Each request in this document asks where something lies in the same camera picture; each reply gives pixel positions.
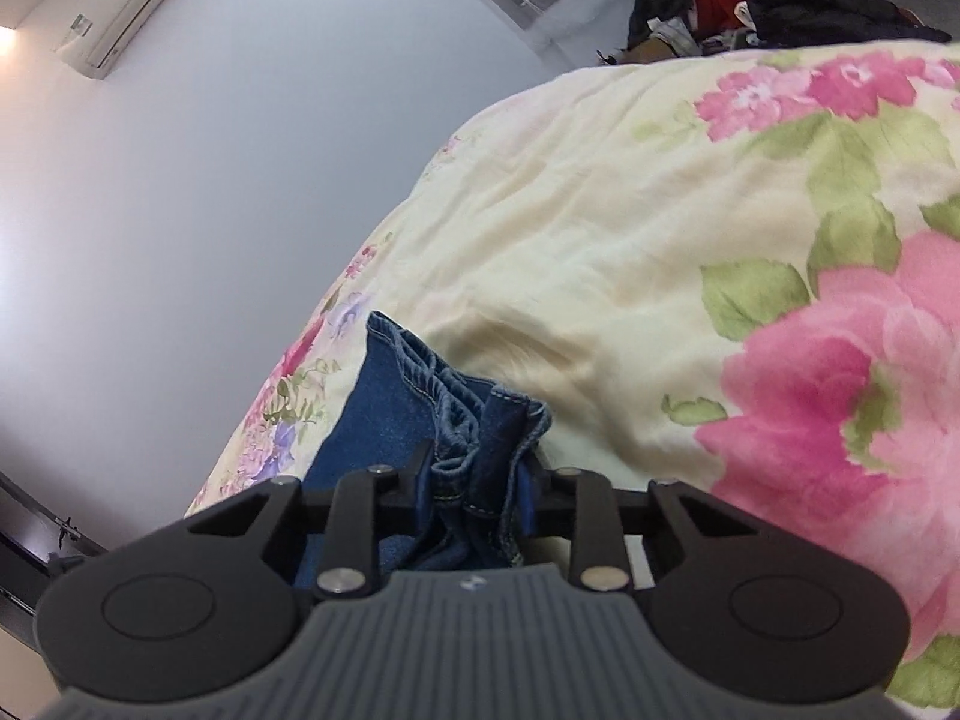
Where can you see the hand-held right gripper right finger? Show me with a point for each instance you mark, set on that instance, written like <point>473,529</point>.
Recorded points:
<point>596,525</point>

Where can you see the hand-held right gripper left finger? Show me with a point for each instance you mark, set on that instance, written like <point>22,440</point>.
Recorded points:
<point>352,525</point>

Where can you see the blue denim pants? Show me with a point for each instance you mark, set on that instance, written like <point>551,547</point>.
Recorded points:
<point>375,420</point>

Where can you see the floral bed blanket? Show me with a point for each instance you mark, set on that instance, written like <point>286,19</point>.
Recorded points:
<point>600,240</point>

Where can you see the dark door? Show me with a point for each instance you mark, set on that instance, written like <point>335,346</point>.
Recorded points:
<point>30,547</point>

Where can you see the red garment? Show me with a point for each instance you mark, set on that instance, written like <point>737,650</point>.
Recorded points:
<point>716,7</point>

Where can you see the white air conditioner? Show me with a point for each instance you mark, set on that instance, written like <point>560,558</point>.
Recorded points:
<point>127,11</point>

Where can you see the black jacket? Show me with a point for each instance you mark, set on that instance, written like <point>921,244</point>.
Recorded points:
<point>810,0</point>

